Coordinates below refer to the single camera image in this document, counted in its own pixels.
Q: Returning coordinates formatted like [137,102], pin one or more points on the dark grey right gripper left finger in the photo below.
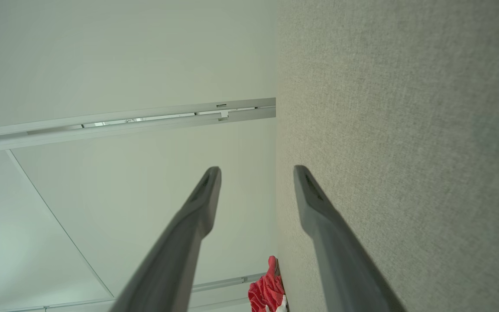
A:
[176,260]

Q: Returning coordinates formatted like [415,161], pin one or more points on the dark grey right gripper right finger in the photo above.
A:
[345,268]

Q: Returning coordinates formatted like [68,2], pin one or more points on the red shorts with white trim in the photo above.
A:
[267,290]

